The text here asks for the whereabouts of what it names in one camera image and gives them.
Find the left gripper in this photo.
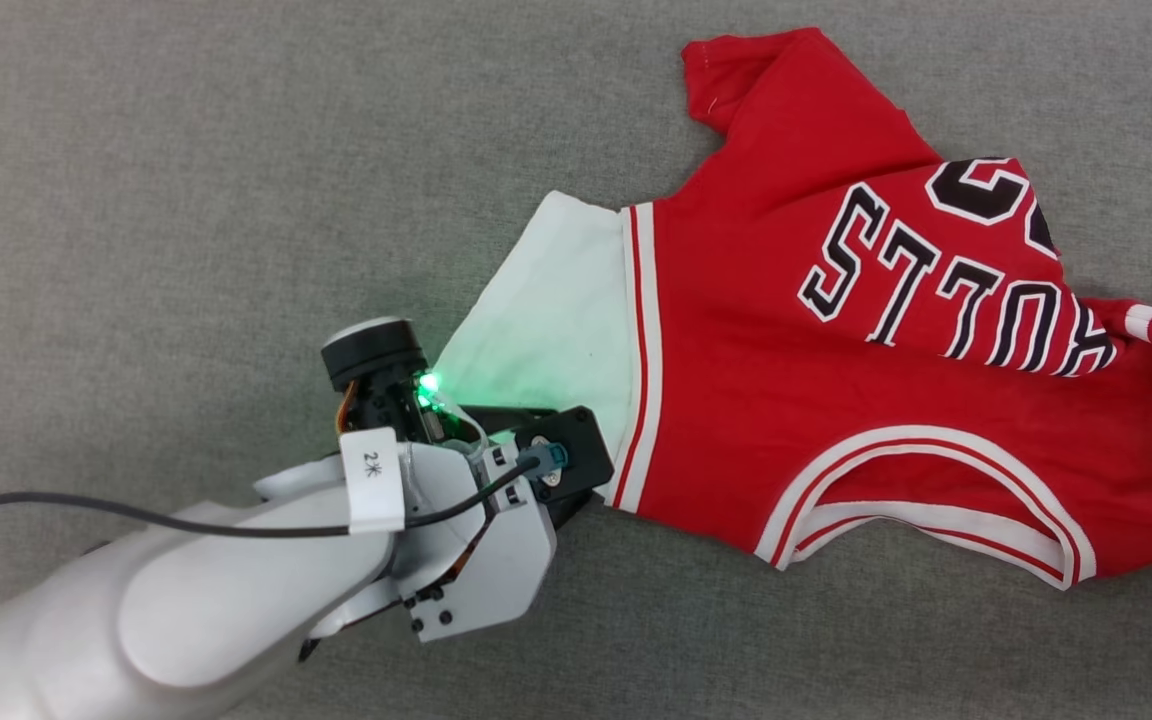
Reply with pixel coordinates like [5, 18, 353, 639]
[321, 317, 497, 451]

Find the red and white basketball jersey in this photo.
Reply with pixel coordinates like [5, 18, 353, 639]
[433, 27, 1152, 591]

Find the grey fabric sofa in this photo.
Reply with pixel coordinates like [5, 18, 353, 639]
[0, 0, 1152, 720]

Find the white paper cable label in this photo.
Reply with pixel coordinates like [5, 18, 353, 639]
[339, 428, 407, 534]

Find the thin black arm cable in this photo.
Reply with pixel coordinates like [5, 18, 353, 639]
[0, 447, 569, 539]

